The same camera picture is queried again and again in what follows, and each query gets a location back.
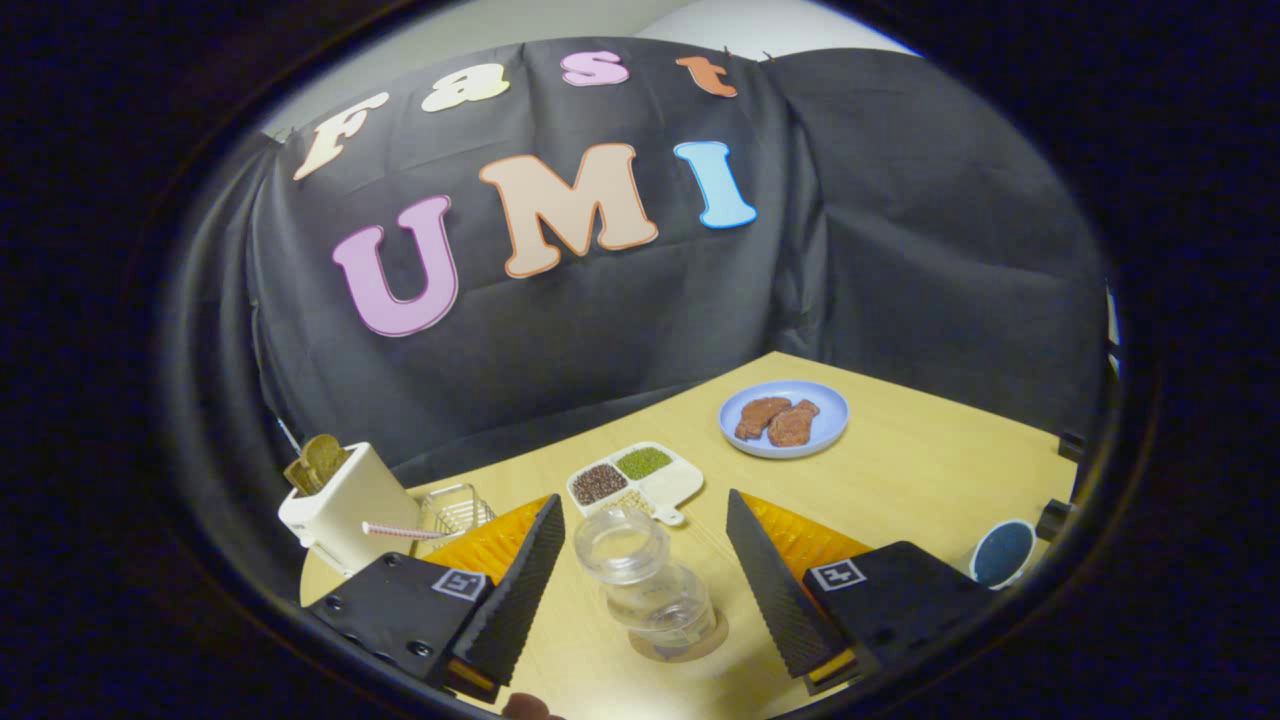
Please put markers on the brown meat piece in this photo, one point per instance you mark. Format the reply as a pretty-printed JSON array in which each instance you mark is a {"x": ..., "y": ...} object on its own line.
[
  {"x": 794, "y": 425},
  {"x": 760, "y": 416}
]

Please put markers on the black backdrop cloth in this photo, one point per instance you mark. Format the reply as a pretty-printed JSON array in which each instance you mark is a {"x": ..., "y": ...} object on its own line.
[{"x": 900, "y": 230}]

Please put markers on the striped drinking straw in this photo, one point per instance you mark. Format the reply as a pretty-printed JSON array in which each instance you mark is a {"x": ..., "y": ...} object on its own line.
[{"x": 400, "y": 530}]

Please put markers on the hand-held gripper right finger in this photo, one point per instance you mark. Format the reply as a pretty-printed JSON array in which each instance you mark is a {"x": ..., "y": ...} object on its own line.
[{"x": 775, "y": 590}]

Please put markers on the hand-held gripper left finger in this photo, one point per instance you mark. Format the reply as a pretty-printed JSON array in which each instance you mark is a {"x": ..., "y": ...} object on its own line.
[{"x": 515, "y": 590}]

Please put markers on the wooden table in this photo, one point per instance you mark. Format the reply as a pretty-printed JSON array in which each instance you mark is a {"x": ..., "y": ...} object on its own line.
[{"x": 900, "y": 480}]

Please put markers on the black table clamp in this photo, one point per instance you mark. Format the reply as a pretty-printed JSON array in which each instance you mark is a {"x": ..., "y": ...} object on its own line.
[
  {"x": 1054, "y": 519},
  {"x": 1071, "y": 445}
]

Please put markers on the light blue plate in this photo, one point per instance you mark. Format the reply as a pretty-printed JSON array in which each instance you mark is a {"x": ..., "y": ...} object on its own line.
[{"x": 835, "y": 420}]

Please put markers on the white divided grain tray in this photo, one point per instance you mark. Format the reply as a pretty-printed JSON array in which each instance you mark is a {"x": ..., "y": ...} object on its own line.
[{"x": 680, "y": 485}]

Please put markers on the white cup with dark inside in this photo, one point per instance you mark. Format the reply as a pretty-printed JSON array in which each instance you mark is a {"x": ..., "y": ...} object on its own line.
[{"x": 1003, "y": 553}]

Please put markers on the white toaster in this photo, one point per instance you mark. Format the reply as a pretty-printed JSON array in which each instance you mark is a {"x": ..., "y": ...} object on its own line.
[{"x": 350, "y": 510}]

